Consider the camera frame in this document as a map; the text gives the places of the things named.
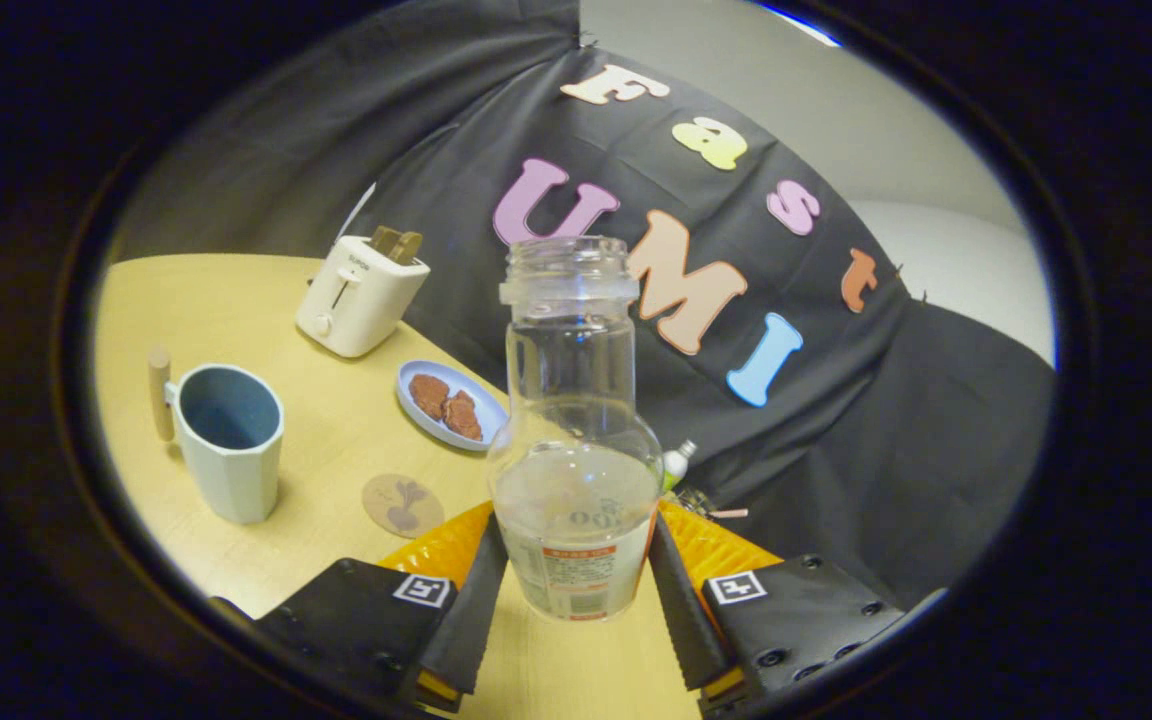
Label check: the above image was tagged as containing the black backdrop cloth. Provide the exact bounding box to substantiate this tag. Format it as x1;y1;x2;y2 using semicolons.
111;0;1057;611

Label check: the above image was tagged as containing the metal wire basket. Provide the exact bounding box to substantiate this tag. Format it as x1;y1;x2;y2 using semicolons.
674;486;737;517

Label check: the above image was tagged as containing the white flat stick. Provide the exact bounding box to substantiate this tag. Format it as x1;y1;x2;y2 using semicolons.
335;182;378;247

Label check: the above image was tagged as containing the cream white toaster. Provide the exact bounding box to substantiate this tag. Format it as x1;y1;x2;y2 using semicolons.
295;235;431;359

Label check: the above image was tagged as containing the light blue plate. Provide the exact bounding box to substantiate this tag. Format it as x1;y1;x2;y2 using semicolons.
395;360;509;452

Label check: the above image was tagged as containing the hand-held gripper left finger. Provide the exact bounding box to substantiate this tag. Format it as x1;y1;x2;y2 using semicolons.
254;500;509;713

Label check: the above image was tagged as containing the round brown coaster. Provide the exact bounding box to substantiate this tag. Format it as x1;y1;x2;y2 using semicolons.
362;473;445;539

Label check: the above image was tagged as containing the grey-green cup with wooden handle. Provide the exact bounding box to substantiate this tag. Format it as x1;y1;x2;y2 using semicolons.
147;346;286;525

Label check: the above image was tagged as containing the green soda bottle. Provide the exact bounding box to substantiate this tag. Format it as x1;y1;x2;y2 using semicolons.
661;440;698;493

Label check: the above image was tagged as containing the wooden table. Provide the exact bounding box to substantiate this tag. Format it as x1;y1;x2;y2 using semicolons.
94;253;702;720

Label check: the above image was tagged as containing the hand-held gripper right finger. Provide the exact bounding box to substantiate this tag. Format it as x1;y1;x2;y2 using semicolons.
648;500;909;715

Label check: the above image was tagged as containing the brown meat slice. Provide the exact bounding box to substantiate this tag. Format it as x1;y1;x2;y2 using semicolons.
408;374;451;420
442;390;484;442

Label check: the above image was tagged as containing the clear glass juice bottle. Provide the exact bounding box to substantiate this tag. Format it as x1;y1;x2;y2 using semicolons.
487;236;664;623

